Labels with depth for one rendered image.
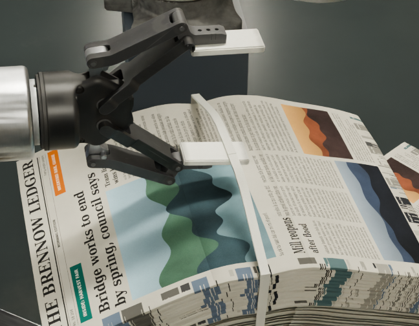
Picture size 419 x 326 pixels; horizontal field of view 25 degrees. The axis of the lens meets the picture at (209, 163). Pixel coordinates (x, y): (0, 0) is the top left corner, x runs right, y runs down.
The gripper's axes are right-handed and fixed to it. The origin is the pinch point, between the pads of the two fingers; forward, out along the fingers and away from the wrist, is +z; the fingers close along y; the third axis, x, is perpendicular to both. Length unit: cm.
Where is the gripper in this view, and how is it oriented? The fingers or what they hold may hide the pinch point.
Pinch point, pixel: (242, 97)
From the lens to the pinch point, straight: 93.8
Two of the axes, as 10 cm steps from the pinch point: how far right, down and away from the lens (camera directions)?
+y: -0.8, 7.3, 6.8
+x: 2.1, 6.8, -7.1
